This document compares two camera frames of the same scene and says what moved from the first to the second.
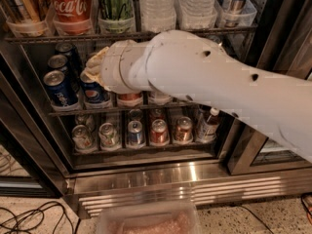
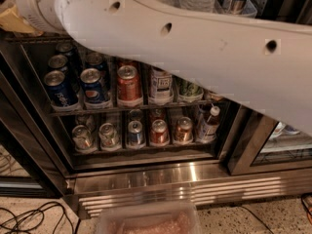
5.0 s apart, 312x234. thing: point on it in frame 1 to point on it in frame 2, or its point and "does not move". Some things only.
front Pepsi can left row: x=61 y=91 does not move
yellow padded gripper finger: x=94 y=66 to x=11 y=20
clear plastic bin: x=148 y=216 does not move
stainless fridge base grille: x=204 y=185 does not move
